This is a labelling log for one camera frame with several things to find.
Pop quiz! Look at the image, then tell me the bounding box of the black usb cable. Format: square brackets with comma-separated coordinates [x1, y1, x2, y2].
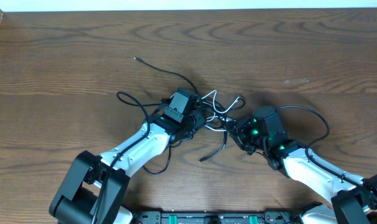
[133, 57, 247, 175]

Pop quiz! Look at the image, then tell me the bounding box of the white usb cable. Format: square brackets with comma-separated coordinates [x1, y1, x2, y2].
[200, 90, 241, 133]

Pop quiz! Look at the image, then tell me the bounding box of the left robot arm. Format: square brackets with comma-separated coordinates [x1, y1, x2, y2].
[49, 87, 205, 223]

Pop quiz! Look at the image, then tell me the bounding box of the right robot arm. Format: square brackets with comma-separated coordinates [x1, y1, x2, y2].
[226, 106, 377, 224]

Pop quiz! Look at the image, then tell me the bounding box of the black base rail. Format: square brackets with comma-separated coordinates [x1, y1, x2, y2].
[113, 202, 332, 224]

